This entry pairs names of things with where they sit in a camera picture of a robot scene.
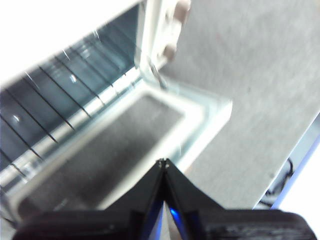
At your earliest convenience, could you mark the white temperature oven knob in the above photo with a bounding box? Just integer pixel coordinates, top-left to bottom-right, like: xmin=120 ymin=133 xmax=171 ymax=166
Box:
xmin=173 ymin=0 xmax=192 ymax=22

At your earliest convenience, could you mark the metal wire oven rack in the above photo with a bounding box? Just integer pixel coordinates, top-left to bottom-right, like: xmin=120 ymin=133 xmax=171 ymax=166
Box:
xmin=0 ymin=29 xmax=141 ymax=163

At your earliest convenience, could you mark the glass oven door with handle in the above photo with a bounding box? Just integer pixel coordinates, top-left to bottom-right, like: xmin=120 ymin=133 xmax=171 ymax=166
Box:
xmin=0 ymin=74 xmax=234 ymax=225

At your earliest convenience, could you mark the white timer oven knob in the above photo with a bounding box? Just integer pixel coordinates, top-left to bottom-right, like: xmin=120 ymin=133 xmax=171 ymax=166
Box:
xmin=161 ymin=44 xmax=178 ymax=61

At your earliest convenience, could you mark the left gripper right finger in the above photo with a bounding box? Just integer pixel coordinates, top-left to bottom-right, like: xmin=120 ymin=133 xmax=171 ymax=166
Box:
xmin=163 ymin=157 xmax=318 ymax=240

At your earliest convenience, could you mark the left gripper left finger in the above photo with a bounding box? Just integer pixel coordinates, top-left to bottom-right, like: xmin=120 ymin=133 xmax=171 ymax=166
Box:
xmin=11 ymin=158 xmax=166 ymax=240

